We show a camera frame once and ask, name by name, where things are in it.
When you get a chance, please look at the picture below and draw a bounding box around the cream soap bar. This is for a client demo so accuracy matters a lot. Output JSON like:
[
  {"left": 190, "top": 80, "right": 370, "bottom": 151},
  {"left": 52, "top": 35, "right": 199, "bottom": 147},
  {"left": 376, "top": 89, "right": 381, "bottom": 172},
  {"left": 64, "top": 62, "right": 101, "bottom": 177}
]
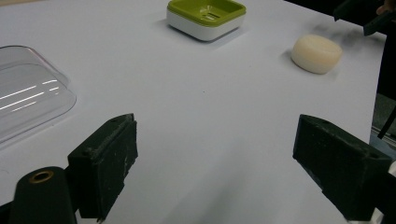
[{"left": 290, "top": 34, "right": 344, "bottom": 76}]

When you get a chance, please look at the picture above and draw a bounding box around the black cable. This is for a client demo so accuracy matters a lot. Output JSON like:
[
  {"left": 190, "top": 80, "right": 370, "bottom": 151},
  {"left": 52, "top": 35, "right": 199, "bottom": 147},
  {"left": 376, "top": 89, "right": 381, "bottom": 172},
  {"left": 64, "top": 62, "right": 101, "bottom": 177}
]
[{"left": 376, "top": 106, "right": 396, "bottom": 140}]

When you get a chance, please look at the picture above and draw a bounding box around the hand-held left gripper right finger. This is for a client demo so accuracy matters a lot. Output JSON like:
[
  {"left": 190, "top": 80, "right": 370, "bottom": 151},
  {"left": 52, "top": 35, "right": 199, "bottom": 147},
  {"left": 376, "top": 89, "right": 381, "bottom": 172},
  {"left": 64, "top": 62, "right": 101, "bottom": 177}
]
[{"left": 291, "top": 114, "right": 394, "bottom": 222}]

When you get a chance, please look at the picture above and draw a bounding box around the green and white soap dish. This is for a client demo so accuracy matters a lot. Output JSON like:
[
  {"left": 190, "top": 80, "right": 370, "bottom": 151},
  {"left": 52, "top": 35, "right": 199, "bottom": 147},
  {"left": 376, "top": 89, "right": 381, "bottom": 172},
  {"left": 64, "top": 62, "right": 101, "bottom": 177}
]
[{"left": 165, "top": 0, "right": 248, "bottom": 43}]

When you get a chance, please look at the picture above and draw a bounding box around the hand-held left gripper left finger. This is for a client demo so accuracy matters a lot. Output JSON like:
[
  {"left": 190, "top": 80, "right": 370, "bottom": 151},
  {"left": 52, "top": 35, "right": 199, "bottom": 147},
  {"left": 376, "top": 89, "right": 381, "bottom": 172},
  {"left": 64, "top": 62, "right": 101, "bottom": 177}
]
[{"left": 67, "top": 113, "right": 139, "bottom": 222}]

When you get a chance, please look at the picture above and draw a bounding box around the clear plastic lid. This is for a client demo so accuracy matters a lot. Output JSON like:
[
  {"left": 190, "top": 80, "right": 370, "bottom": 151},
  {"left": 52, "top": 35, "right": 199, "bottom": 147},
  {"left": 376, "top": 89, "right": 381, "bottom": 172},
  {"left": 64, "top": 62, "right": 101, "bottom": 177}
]
[{"left": 0, "top": 45, "right": 78, "bottom": 147}]

